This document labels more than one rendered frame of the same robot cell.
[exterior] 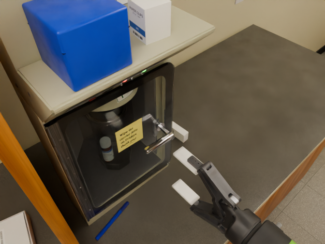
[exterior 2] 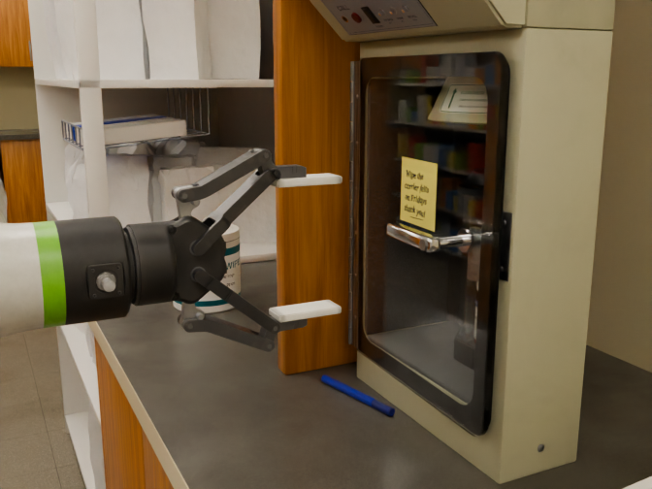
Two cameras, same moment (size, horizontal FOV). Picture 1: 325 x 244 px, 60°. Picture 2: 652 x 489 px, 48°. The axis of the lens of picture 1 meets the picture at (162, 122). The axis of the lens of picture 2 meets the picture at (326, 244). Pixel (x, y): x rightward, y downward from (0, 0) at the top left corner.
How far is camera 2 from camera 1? 101 cm
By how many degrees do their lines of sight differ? 91
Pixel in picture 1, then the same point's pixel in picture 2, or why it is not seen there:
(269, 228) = (104, 223)
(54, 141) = (353, 93)
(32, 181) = (277, 70)
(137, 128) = (429, 186)
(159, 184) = (435, 461)
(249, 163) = not seen: outside the picture
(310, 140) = not seen: outside the picture
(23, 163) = (278, 34)
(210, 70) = not seen: outside the picture
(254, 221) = (136, 227)
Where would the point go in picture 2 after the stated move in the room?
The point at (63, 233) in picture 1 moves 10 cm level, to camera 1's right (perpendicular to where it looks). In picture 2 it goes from (279, 217) to (253, 232)
